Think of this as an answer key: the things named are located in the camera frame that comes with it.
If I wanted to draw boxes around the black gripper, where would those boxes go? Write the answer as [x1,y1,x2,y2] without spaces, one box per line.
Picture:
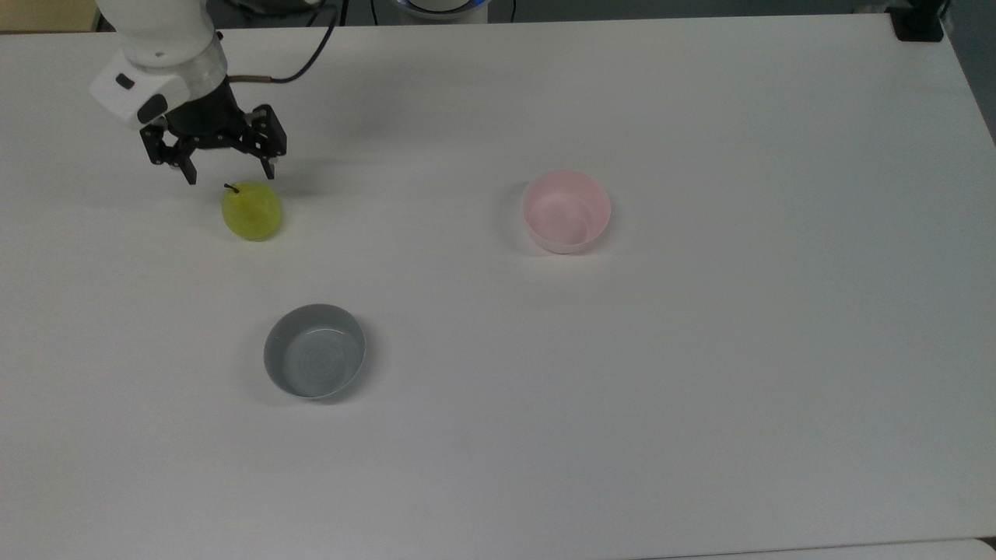
[139,76,288,187]

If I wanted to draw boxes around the green pear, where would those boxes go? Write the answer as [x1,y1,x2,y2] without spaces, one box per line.
[221,180,282,242]

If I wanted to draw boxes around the pink plastic bowl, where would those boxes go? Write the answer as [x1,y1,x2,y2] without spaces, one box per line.
[521,170,612,255]

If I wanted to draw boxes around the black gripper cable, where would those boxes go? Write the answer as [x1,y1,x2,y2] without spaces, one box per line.
[229,0,349,86]

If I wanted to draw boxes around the wooden furniture panel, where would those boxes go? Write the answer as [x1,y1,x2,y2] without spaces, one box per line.
[0,0,102,34]

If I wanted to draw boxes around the grey plastic bowl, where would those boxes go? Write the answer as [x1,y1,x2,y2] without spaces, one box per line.
[262,303,367,401]

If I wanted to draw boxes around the white robot base blue ring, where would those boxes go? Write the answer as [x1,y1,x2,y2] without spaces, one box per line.
[389,0,493,25]

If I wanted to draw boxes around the black clamp mount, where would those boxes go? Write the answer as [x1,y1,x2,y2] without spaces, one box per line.
[886,0,949,43]

